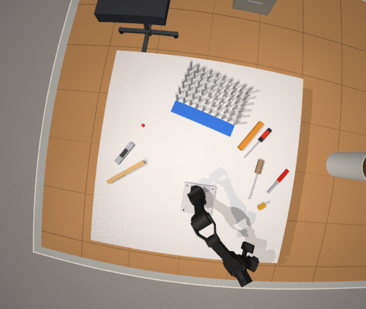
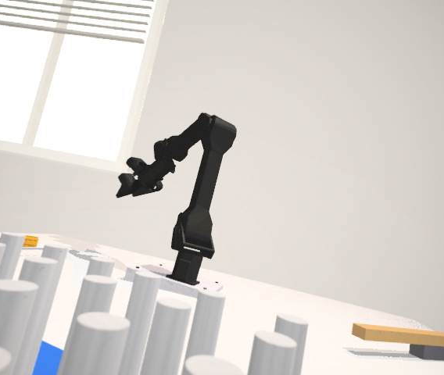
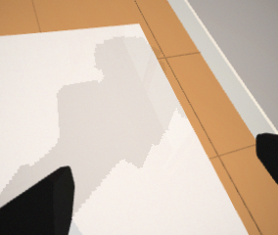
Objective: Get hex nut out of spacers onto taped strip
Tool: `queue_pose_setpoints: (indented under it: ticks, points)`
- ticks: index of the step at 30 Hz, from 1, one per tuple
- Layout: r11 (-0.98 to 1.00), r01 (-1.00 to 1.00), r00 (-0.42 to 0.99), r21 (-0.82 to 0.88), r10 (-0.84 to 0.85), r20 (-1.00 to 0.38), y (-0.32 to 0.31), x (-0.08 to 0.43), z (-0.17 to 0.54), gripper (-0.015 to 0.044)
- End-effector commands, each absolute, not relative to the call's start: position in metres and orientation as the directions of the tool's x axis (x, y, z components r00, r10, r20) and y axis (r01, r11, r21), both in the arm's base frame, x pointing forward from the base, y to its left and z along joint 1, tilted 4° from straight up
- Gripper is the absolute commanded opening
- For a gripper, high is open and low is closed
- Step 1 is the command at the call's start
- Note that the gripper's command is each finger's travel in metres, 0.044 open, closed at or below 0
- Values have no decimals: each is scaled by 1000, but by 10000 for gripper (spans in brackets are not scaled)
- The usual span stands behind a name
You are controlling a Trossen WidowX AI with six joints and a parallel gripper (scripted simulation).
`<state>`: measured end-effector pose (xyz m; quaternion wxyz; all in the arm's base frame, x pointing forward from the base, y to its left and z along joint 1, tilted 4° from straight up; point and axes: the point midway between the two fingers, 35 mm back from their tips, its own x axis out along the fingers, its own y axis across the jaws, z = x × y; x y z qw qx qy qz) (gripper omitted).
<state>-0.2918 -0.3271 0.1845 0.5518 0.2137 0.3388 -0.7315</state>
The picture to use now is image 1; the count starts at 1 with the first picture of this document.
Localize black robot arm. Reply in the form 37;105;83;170
187;185;259;287

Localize brown wooden tool handle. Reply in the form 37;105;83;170
249;159;264;199

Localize red screwdriver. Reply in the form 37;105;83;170
244;128;272;158

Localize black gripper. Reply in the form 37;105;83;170
239;241;255;263

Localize orange flat bar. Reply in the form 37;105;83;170
237;121;263;151

